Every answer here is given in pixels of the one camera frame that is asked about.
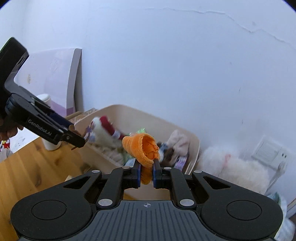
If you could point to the white fluffy plush toy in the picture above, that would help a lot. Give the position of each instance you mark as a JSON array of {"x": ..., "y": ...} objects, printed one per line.
[{"x": 226, "y": 165}]

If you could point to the beige plastic storage basket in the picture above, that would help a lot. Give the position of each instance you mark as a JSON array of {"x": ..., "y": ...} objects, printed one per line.
[{"x": 131, "y": 121}]

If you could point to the orange plush pouch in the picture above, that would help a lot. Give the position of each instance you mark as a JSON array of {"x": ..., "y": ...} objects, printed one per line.
[{"x": 144, "y": 149}]

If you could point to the brown hair claw clip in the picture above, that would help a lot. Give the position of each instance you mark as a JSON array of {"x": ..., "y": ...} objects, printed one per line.
[{"x": 83, "y": 138}]

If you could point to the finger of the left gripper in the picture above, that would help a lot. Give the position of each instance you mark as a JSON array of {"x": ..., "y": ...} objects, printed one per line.
[
  {"x": 35, "y": 113},
  {"x": 52, "y": 135}
]

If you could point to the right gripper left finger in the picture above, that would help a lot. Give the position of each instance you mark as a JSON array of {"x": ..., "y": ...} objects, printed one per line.
[{"x": 106, "y": 190}]

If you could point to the purple white flat board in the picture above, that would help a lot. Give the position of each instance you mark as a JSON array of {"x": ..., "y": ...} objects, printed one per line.
[{"x": 52, "y": 72}]

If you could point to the light blue bedding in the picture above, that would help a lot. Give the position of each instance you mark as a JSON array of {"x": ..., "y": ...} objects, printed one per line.
[{"x": 287, "y": 227}]

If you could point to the red white plush slipper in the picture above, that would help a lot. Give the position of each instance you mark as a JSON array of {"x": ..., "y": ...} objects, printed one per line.
[{"x": 102, "y": 133}]

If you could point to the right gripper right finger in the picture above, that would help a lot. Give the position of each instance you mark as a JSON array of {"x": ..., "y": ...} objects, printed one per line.
[{"x": 186, "y": 190}]

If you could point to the white wall socket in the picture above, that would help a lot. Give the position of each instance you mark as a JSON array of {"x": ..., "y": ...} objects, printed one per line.
[{"x": 272, "y": 153}]

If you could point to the pink fluffy plush item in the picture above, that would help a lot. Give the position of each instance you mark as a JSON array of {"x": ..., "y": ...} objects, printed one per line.
[{"x": 180, "y": 143}]

